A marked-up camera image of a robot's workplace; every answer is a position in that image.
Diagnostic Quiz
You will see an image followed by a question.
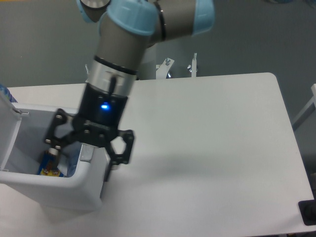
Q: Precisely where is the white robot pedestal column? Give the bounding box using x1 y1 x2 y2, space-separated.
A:
136 44 157 80

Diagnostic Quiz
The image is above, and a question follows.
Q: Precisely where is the white plastic trash can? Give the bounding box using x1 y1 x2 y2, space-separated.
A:
0 95 108 211

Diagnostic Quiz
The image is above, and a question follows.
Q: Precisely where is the blue patterned object at left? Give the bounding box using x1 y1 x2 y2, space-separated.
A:
0 84 18 103

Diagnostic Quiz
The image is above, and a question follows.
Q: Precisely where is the blue orange snack wrapper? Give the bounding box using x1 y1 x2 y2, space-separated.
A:
37 148 64 177

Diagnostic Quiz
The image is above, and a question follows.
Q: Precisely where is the white pedestal base frame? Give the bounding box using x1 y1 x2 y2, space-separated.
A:
84 52 199 81

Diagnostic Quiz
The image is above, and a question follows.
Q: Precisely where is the black table clamp mount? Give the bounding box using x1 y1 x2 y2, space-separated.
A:
298 199 316 226

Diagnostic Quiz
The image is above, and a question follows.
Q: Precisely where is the clear plastic water bottle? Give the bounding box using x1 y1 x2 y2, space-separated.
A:
57 142 81 177

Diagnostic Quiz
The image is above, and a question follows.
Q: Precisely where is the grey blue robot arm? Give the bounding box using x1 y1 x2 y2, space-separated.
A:
44 0 215 181

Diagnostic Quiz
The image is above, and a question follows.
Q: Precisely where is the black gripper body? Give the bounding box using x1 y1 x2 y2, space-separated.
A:
73 83 128 147

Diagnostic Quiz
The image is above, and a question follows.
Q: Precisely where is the white frame at right edge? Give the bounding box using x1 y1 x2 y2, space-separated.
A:
292 84 316 131

